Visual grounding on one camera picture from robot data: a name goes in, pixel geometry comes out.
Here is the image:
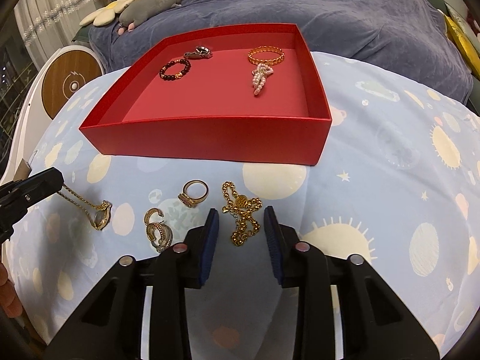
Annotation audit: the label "grey plush toy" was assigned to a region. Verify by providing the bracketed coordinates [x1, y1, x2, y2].
[117, 0, 181, 36]

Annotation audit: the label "red cardboard box tray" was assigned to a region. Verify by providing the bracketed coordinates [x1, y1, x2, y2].
[80, 23, 332, 166]

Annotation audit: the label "gold chain cuff bangle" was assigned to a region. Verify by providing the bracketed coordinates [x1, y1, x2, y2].
[247, 46, 285, 66]

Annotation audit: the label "cream flower cushion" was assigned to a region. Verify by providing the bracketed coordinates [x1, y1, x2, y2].
[79, 0, 136, 27]

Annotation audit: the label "grey patterned pillow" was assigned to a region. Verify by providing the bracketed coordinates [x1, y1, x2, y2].
[446, 3, 479, 48]

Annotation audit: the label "blue grey velvet blanket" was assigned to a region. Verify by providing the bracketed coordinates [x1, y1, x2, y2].
[89, 0, 473, 102]

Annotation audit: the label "gold silver hoop earrings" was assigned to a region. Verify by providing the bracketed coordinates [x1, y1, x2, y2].
[144, 208, 173, 253]

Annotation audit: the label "silver metal clasp jewelry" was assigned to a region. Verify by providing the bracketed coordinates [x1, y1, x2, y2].
[184, 46, 212, 59]

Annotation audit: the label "white pearl bracelet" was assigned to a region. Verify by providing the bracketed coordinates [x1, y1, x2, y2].
[250, 62, 276, 97]

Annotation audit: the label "gold yellow pillow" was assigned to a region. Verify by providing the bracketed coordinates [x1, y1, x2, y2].
[443, 16, 480, 79]

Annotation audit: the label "round wooden white device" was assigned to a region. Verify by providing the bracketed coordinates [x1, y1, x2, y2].
[1, 45, 104, 183]

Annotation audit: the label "gold ring with stone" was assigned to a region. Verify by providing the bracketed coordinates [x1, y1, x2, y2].
[176, 179, 210, 209]

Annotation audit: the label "light blue planet sheet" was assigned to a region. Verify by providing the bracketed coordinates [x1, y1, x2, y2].
[4, 52, 479, 354]

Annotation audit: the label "left hand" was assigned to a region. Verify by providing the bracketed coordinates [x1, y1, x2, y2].
[0, 263, 23, 318]

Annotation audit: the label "gold bead chain bracelet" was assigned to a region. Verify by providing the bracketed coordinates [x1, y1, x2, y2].
[220, 180, 264, 247]

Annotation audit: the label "white curtain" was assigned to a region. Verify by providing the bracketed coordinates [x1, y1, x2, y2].
[14, 0, 107, 68]

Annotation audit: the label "dark bead bracelet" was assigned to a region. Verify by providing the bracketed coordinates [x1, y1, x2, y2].
[158, 58, 192, 82]

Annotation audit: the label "green bed frame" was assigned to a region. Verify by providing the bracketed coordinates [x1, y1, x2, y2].
[428, 0, 448, 15]

